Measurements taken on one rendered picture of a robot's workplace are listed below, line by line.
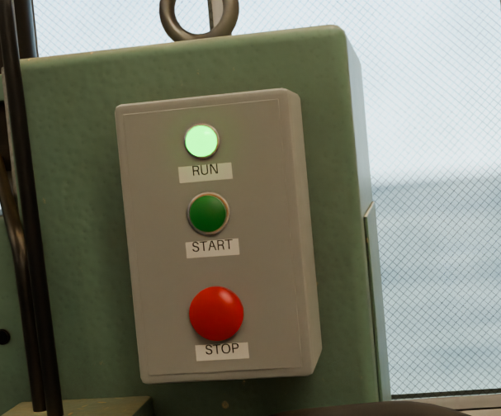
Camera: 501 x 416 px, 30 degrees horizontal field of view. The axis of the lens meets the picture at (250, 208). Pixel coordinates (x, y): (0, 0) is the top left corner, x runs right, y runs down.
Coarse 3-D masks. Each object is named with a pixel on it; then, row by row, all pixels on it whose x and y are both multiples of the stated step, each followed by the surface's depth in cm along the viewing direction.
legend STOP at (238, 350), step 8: (208, 344) 53; (216, 344) 53; (224, 344) 53; (232, 344) 52; (240, 344) 52; (200, 352) 53; (208, 352) 53; (216, 352) 53; (224, 352) 53; (232, 352) 52; (240, 352) 52; (200, 360) 53; (208, 360) 53
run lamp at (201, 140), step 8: (192, 128) 52; (200, 128) 51; (208, 128) 51; (184, 136) 52; (192, 136) 51; (200, 136) 51; (208, 136) 51; (216, 136) 52; (184, 144) 52; (192, 144) 51; (200, 144) 51; (208, 144) 51; (216, 144) 52; (192, 152) 52; (200, 152) 51; (208, 152) 51
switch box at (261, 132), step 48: (240, 96) 52; (288, 96) 51; (144, 144) 53; (240, 144) 52; (288, 144) 51; (144, 192) 53; (192, 192) 52; (240, 192) 52; (288, 192) 52; (144, 240) 53; (192, 240) 52; (240, 240) 52; (288, 240) 52; (144, 288) 53; (192, 288) 53; (240, 288) 52; (288, 288) 52; (144, 336) 53; (192, 336) 53; (240, 336) 52; (288, 336) 52
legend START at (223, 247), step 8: (216, 240) 52; (224, 240) 52; (232, 240) 52; (192, 248) 52; (200, 248) 52; (208, 248) 52; (216, 248) 52; (224, 248) 52; (232, 248) 52; (192, 256) 52; (200, 256) 52; (208, 256) 52
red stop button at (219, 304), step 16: (208, 288) 52; (224, 288) 52; (192, 304) 52; (208, 304) 52; (224, 304) 51; (240, 304) 52; (192, 320) 52; (208, 320) 52; (224, 320) 51; (240, 320) 52; (208, 336) 52; (224, 336) 52
